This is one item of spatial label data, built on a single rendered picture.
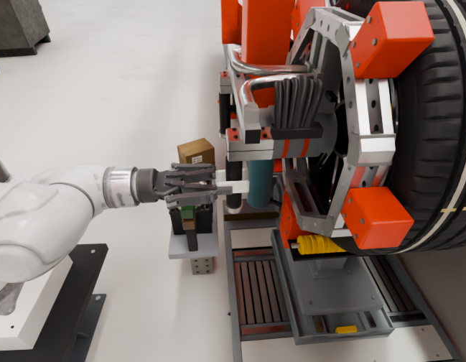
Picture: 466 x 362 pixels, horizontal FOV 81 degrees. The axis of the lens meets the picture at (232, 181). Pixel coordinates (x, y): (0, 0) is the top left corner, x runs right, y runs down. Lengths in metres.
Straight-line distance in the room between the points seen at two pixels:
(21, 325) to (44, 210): 0.62
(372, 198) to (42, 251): 0.52
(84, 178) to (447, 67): 0.64
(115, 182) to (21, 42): 4.97
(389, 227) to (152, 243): 1.28
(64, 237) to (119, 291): 1.00
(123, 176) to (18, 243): 0.22
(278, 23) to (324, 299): 1.00
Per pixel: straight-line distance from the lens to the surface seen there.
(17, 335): 1.07
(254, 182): 0.95
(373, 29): 0.51
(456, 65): 0.56
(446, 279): 1.75
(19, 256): 0.47
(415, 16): 0.53
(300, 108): 0.50
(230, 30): 3.04
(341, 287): 1.21
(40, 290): 1.12
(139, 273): 1.50
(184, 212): 0.80
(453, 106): 0.54
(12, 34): 5.49
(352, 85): 0.54
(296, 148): 0.70
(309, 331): 1.18
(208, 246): 0.96
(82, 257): 1.26
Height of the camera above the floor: 1.22
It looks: 40 degrees down
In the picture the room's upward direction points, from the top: straight up
